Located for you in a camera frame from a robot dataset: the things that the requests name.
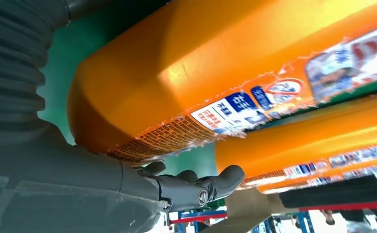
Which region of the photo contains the black zip case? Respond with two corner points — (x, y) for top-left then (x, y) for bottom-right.
(278, 175), (377, 209)

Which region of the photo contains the red pole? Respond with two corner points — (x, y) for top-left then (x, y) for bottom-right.
(171, 200), (377, 225)

